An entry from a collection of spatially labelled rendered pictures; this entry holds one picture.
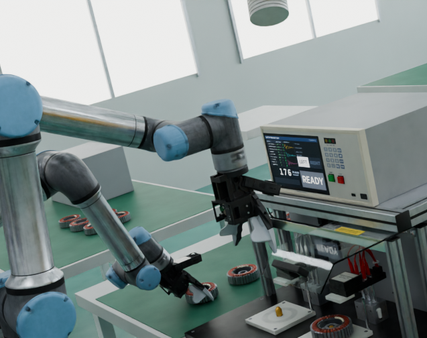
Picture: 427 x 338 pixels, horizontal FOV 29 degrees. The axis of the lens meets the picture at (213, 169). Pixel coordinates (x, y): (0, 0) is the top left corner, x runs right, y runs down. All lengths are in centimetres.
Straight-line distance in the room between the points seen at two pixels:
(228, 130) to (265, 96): 606
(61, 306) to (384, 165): 95
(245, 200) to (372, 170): 44
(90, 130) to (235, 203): 35
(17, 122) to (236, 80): 616
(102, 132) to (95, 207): 61
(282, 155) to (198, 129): 68
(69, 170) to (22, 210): 76
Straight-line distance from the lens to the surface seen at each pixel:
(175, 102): 737
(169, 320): 275
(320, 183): 233
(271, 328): 243
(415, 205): 215
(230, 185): 185
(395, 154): 224
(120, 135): 185
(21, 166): 164
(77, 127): 182
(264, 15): 346
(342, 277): 231
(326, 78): 832
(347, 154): 221
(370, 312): 236
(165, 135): 177
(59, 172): 241
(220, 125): 181
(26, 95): 162
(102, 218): 244
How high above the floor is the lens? 177
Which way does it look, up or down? 12 degrees down
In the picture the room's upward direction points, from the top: 13 degrees counter-clockwise
